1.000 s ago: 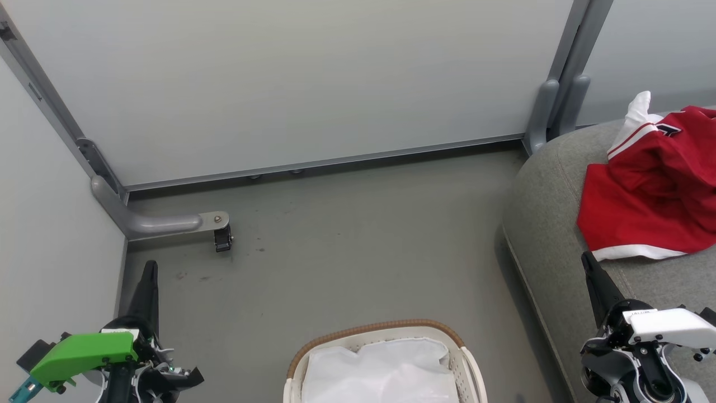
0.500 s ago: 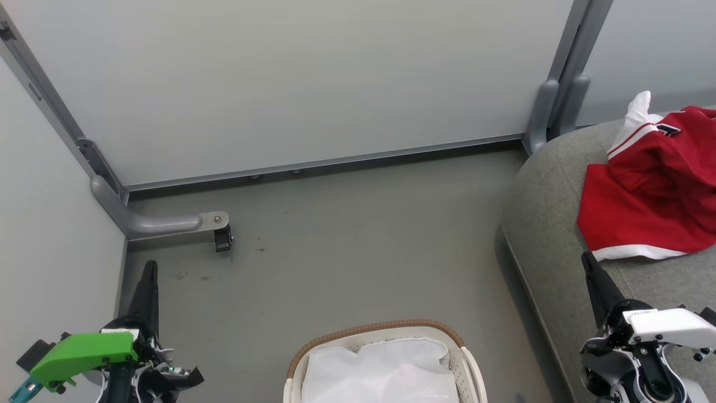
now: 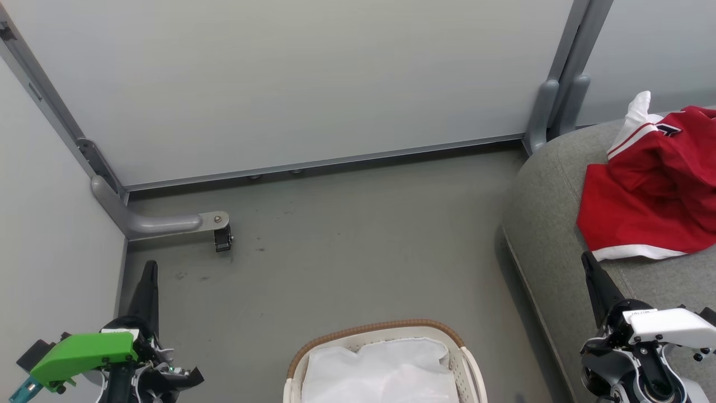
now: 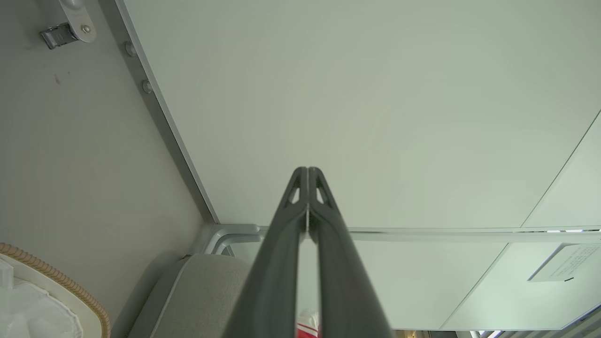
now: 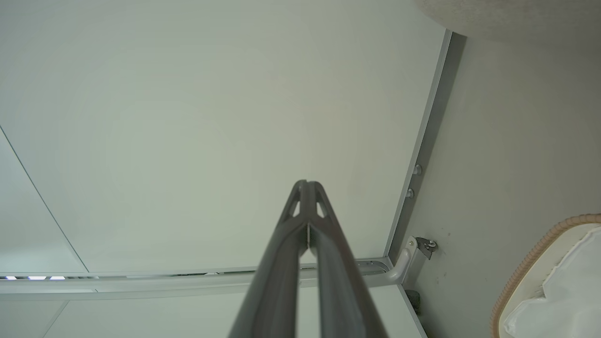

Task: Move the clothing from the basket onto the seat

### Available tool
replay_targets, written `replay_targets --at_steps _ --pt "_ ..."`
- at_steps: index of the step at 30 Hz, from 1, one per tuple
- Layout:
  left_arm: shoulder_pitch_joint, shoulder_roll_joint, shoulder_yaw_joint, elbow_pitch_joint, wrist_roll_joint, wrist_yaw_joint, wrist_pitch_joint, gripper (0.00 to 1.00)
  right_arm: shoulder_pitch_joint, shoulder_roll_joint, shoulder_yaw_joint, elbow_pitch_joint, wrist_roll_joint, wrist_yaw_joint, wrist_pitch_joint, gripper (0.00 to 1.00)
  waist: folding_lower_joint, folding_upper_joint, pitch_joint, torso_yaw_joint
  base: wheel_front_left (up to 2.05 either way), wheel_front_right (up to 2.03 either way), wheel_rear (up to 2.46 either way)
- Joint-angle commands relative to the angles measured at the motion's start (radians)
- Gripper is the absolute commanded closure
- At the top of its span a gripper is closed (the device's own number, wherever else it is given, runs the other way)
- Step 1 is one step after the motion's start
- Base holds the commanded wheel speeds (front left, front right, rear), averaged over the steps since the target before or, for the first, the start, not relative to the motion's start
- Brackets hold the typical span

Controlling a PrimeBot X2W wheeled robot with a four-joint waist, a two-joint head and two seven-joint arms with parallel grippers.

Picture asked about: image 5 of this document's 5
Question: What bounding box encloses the white clothing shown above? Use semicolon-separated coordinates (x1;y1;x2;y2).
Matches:
505;228;601;338

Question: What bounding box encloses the beige basket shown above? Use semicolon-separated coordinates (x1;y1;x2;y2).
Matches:
490;214;601;338

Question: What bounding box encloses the black partition foot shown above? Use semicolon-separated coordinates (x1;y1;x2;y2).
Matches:
406;290;422;316

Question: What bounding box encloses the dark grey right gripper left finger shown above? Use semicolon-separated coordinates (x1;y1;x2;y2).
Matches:
229;180;310;338

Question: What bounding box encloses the small metal floor bracket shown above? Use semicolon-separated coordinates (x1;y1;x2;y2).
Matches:
416;237;438;260

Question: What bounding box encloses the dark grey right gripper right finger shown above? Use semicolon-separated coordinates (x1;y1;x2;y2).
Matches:
308;182;388;338

